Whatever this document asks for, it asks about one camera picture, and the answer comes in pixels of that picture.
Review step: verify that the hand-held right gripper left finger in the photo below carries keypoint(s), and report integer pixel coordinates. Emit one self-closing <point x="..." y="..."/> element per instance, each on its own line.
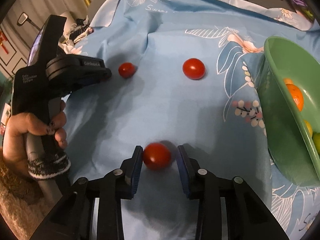
<point x="136" y="172"/>

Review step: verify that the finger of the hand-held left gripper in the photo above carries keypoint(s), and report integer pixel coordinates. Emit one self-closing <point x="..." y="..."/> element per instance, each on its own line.
<point x="92" y="66"/>

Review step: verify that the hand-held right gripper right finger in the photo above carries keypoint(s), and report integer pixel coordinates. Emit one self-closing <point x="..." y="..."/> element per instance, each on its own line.
<point x="182" y="172"/>

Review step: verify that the small red cherry tomato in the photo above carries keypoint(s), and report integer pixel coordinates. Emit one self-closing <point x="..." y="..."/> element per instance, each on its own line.
<point x="126" y="70"/>

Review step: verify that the green plastic bowl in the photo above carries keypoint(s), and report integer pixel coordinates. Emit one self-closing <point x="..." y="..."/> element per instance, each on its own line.
<point x="277" y="130"/>

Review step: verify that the yellow tomato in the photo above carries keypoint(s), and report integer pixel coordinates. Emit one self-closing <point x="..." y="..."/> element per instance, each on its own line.
<point x="309" y="128"/>

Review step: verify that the orange mandarin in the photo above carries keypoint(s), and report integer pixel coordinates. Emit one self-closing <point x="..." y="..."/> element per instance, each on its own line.
<point x="295" y="97"/>

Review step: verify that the large green tomato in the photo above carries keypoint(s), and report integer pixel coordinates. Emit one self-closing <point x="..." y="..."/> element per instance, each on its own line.
<point x="316" y="140"/>

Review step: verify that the person's left forearm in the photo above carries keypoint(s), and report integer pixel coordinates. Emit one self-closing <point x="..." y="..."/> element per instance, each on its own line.
<point x="15" y="195"/>

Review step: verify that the person's left hand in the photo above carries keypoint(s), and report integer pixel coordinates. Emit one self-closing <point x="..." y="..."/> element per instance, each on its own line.
<point x="15" y="135"/>

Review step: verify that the blue floral bedsheet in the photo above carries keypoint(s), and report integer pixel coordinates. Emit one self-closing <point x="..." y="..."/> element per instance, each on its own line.
<point x="160" y="110"/>

